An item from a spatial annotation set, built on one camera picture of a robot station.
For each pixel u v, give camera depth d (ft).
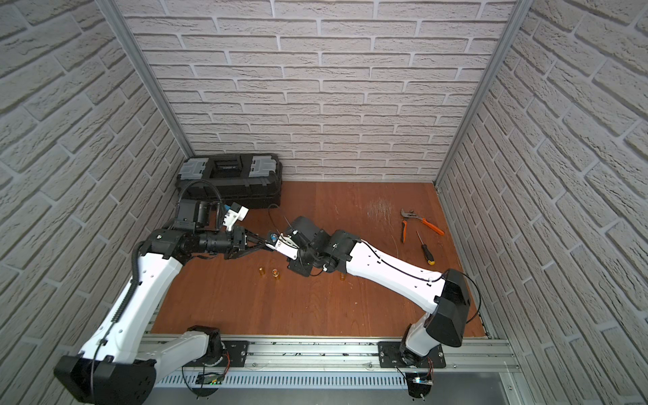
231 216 2.15
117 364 1.22
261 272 2.94
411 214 3.50
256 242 2.19
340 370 2.39
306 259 1.84
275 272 2.81
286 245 1.93
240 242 1.95
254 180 3.20
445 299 1.33
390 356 2.40
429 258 3.03
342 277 2.92
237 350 2.44
